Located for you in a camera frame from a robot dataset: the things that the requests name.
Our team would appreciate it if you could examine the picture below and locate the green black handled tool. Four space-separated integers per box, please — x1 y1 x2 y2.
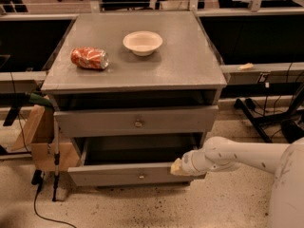
2 92 52 127

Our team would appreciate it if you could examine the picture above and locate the small foam scrap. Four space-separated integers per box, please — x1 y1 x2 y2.
237 63 254 70

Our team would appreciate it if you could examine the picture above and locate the grey drawer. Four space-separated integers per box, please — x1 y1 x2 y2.
68 133 200 187
54 105 219 138

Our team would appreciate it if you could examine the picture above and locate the black floor cable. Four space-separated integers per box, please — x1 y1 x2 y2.
33 180 77 228

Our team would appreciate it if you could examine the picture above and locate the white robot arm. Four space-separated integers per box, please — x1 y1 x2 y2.
170 137 304 228

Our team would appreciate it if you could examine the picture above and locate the black stand base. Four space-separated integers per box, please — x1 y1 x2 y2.
234 83 304 143

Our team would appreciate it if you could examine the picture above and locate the white paper bowl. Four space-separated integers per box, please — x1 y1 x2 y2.
123 31 162 56

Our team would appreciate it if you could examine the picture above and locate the silver black tripod leg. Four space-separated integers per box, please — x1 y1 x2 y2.
52 119 60 202

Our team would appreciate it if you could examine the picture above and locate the grey top drawer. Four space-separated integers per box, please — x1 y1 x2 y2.
54 105 219 138

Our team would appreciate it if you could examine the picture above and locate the cardboard box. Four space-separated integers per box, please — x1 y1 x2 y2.
11 105 80 171

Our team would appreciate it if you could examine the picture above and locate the grey wooden drawer cabinet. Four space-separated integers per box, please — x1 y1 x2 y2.
40 10 228 150

